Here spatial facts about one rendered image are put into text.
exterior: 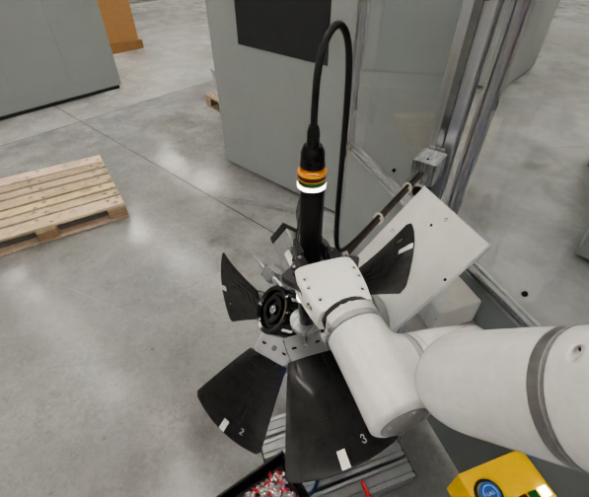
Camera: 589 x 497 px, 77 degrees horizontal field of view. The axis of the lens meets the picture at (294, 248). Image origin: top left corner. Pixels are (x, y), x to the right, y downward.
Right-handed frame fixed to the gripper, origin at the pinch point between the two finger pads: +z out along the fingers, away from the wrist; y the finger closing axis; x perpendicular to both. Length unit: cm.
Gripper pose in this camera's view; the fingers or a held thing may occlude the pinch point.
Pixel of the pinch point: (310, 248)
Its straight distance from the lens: 65.3
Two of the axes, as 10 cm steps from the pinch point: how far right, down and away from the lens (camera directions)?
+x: 0.0, -7.4, -6.7
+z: -3.2, -6.4, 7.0
